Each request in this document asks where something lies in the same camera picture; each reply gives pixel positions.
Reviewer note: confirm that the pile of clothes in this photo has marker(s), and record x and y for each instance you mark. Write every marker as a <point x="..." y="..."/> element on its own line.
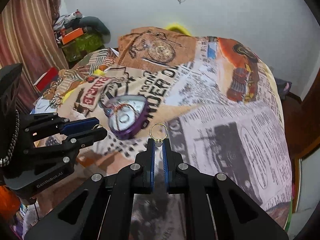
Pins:
<point x="67" y="20"/>

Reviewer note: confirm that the red box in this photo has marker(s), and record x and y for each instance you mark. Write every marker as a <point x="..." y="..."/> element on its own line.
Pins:
<point x="46" y="78"/>

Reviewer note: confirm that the striped brown curtain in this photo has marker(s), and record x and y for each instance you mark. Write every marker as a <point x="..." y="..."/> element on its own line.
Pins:
<point x="27" y="30"/>

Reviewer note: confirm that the grey green garment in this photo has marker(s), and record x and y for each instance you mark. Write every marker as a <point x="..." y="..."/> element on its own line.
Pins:
<point x="98" y="26"/>

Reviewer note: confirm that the printed blanket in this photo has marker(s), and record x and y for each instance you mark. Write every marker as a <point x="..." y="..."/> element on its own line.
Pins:
<point x="220" y="120"/>

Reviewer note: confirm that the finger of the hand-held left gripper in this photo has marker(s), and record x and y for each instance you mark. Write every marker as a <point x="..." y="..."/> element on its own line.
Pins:
<point x="87" y="138"/>
<point x="77" y="125"/>

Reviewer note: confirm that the purple heart-shaped box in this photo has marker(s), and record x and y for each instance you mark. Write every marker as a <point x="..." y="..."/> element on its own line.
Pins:
<point x="132" y="127"/>

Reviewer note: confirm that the yellow cloth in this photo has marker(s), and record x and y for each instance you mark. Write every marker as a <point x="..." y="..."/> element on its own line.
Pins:
<point x="98" y="72"/>

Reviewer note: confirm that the dark bag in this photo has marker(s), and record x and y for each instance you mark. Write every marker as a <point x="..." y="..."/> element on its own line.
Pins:
<point x="283" y="87"/>

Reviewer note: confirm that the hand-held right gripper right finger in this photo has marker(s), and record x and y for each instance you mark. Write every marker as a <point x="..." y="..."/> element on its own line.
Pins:
<point x="165" y="163"/>

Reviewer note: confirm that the orange box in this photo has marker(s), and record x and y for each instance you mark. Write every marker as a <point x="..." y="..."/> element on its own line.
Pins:
<point x="72" y="35"/>

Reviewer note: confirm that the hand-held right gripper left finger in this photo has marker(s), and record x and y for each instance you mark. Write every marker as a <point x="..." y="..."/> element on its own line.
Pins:
<point x="151" y="161"/>

